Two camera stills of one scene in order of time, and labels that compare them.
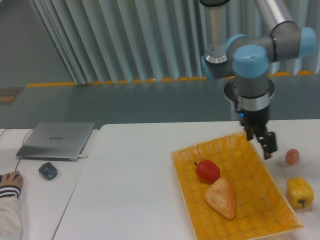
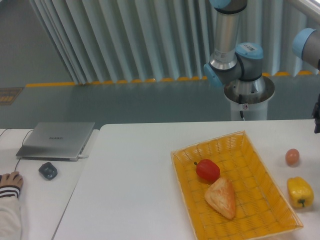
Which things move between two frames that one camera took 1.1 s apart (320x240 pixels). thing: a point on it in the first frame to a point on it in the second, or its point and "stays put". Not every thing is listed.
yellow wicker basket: x=262 y=209 stays put
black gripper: x=259 y=118 to x=316 y=113
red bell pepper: x=207 y=170 stays put
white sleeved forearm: x=10 y=225 stays put
